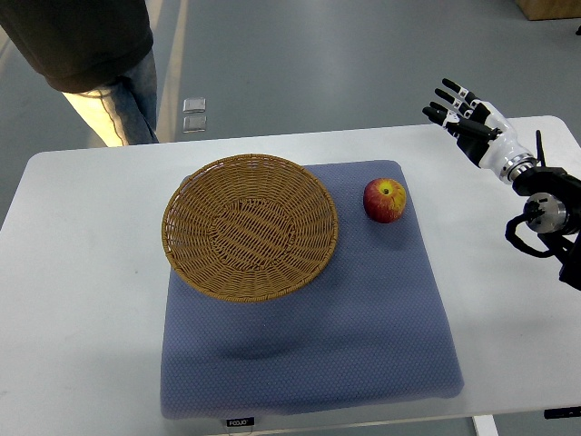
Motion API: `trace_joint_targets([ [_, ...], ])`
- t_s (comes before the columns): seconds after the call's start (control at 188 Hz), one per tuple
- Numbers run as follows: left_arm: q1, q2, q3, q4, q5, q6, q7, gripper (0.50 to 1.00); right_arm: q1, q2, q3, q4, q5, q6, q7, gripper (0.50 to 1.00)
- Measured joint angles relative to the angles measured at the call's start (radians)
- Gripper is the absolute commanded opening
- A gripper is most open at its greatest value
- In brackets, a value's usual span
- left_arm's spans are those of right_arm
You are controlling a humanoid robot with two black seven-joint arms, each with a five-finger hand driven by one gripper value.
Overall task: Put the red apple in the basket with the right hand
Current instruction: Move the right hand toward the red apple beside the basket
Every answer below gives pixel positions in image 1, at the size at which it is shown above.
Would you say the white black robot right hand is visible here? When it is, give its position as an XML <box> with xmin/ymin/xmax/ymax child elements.
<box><xmin>422</xmin><ymin>78</ymin><xmax>537</xmax><ymax>183</ymax></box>

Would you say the red yellow apple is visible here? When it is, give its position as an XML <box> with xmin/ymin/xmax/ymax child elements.
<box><xmin>363</xmin><ymin>178</ymin><xmax>407</xmax><ymax>223</ymax></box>

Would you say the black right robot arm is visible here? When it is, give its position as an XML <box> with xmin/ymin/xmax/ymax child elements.
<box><xmin>505</xmin><ymin>131</ymin><xmax>580</xmax><ymax>290</ymax></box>

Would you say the brown wicker basket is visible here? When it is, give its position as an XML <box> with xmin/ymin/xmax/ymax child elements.
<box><xmin>161</xmin><ymin>154</ymin><xmax>339</xmax><ymax>302</ymax></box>

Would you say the wooden box corner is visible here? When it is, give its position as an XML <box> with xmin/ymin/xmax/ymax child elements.
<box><xmin>516</xmin><ymin>0</ymin><xmax>581</xmax><ymax>21</ymax></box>

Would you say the blue textured cushion mat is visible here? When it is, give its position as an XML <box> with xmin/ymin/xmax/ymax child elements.
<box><xmin>161</xmin><ymin>160</ymin><xmax>464</xmax><ymax>419</ymax></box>

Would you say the lower metal floor plate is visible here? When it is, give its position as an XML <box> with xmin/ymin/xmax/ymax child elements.
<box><xmin>182</xmin><ymin>114</ymin><xmax>207</xmax><ymax>134</ymax></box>

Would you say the metal floor plate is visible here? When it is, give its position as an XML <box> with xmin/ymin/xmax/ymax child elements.
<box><xmin>182</xmin><ymin>97</ymin><xmax>206</xmax><ymax>114</ymax></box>
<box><xmin>182</xmin><ymin>114</ymin><xmax>207</xmax><ymax>134</ymax></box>

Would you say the upper metal floor plate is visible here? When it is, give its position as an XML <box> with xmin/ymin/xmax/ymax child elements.
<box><xmin>182</xmin><ymin>97</ymin><xmax>206</xmax><ymax>114</ymax></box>

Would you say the white table leg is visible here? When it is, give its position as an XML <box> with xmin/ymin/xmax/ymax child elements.
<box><xmin>472</xmin><ymin>414</ymin><xmax>499</xmax><ymax>436</ymax></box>

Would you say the black table label tag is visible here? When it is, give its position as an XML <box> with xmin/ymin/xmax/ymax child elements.
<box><xmin>226</xmin><ymin>417</ymin><xmax>255</xmax><ymax>428</ymax></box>

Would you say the person in dark jacket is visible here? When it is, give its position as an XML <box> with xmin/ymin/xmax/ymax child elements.
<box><xmin>1</xmin><ymin>1</ymin><xmax>158</xmax><ymax>147</ymax></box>

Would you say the black bracket under table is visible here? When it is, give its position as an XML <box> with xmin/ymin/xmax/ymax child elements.
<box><xmin>544</xmin><ymin>406</ymin><xmax>581</xmax><ymax>420</ymax></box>

